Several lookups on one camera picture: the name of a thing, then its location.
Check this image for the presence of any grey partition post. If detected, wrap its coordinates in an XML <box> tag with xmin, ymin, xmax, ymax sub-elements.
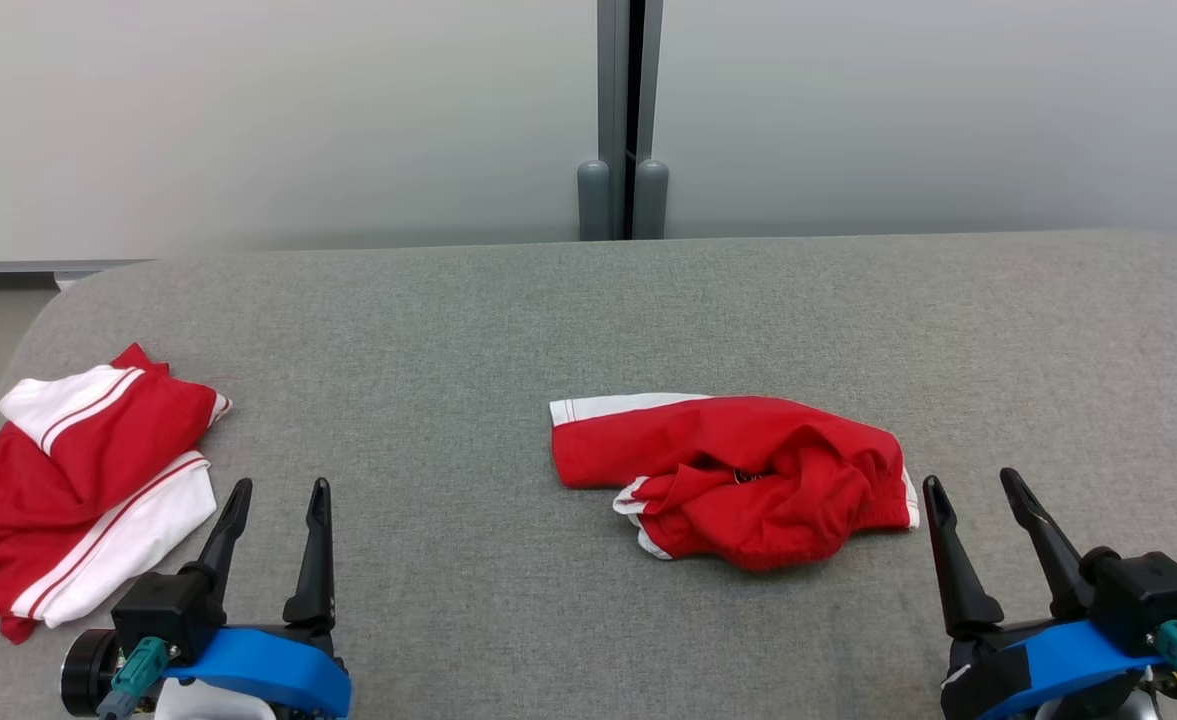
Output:
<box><xmin>597</xmin><ymin>0</ymin><xmax>665</xmax><ymax>241</ymax></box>

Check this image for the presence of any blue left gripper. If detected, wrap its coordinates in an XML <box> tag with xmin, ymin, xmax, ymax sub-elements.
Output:
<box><xmin>163</xmin><ymin>477</ymin><xmax>353</xmax><ymax>720</ymax></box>

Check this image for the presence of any grey cylindrical post bumper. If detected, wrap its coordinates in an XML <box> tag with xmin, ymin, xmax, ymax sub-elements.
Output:
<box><xmin>634</xmin><ymin>159</ymin><xmax>670</xmax><ymax>241</ymax></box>
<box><xmin>577</xmin><ymin>159</ymin><xmax>612</xmax><ymax>242</ymax></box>

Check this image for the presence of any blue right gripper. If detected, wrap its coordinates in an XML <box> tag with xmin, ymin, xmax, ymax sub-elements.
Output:
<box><xmin>922</xmin><ymin>468</ymin><xmax>1165</xmax><ymax>720</ymax></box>

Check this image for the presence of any red white shirt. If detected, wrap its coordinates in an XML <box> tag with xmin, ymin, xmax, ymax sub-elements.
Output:
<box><xmin>549</xmin><ymin>393</ymin><xmax>921</xmax><ymax>573</ymax></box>

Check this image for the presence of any folded red and white garment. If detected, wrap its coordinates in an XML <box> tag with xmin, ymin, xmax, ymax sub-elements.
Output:
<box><xmin>0</xmin><ymin>343</ymin><xmax>233</xmax><ymax>645</ymax></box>

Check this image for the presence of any teal left camera cable plug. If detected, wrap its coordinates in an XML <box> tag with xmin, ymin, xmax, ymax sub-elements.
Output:
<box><xmin>97</xmin><ymin>637</ymin><xmax>170</xmax><ymax>720</ymax></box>

